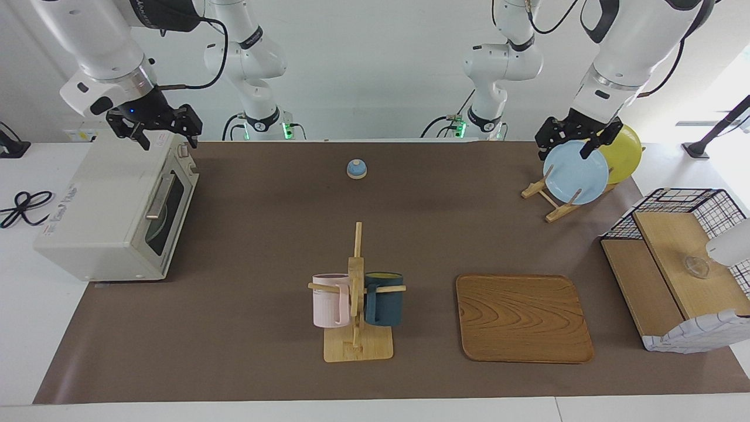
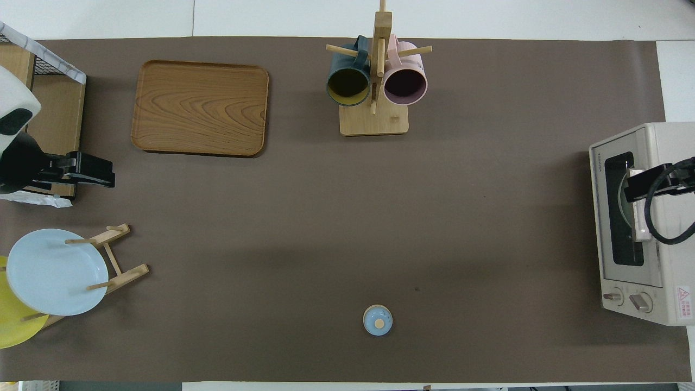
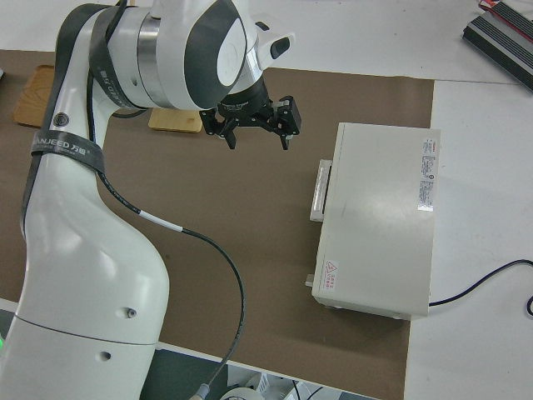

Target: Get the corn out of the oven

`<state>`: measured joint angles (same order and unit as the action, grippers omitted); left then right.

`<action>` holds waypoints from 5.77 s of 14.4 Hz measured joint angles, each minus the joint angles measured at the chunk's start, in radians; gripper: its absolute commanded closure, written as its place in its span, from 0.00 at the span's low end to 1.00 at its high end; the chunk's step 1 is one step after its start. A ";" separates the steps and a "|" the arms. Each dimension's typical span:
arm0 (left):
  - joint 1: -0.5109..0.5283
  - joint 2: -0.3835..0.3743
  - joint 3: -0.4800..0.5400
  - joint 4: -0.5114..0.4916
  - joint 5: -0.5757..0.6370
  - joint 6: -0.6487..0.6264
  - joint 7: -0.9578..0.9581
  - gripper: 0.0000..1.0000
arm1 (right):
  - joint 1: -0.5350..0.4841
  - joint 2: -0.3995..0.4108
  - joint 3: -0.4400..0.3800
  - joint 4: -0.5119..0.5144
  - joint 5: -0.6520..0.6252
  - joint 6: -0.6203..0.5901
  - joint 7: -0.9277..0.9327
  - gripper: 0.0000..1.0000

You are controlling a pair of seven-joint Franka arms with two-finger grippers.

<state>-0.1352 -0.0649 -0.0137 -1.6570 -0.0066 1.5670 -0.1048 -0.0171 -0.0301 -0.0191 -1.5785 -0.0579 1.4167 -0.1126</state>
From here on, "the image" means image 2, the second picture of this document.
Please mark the glass toaster oven door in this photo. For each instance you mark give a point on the glass toaster oven door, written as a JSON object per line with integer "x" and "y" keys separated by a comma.
{"x": 600, "y": 228}

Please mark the beige toaster oven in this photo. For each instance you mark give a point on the beige toaster oven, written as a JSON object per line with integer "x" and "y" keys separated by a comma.
{"x": 678, "y": 260}

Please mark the dark teal mug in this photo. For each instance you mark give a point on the dark teal mug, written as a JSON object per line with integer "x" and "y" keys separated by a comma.
{"x": 347, "y": 81}

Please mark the beige oven knob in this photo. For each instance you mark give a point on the beige oven knob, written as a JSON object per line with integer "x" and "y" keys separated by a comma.
{"x": 642, "y": 302}
{"x": 613, "y": 296}

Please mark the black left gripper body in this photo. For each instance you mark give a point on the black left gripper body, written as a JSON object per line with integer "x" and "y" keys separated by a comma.
{"x": 92, "y": 169}

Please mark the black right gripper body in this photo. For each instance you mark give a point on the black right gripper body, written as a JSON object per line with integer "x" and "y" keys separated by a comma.
{"x": 640, "y": 187}

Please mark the wooden step shelf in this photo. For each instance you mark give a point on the wooden step shelf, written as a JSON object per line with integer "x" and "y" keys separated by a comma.
{"x": 59, "y": 119}

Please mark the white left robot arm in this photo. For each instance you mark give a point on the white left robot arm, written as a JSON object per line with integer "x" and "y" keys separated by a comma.
{"x": 13, "y": 98}

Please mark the yellow plate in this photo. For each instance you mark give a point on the yellow plate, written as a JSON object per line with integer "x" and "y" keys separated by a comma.
{"x": 13, "y": 326}

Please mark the wooden mug tree stand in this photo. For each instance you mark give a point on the wooden mug tree stand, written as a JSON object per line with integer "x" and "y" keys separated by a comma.
{"x": 374, "y": 122}

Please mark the large brown table mat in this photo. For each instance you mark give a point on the large brown table mat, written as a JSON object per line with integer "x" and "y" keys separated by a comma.
{"x": 326, "y": 217}

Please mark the wooden shelf box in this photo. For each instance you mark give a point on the wooden shelf box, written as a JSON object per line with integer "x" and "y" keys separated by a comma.
{"x": 46, "y": 68}

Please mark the light blue plate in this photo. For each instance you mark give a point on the light blue plate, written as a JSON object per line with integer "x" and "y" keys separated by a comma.
{"x": 54, "y": 271}

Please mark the pink mug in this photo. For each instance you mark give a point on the pink mug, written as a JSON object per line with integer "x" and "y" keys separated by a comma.
{"x": 404, "y": 84}

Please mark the rectangular wooden serving tray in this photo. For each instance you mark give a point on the rectangular wooden serving tray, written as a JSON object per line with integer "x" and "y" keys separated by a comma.
{"x": 201, "y": 108}

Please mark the wooden plate rack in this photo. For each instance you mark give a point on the wooden plate rack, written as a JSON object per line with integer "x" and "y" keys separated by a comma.
{"x": 127, "y": 274}

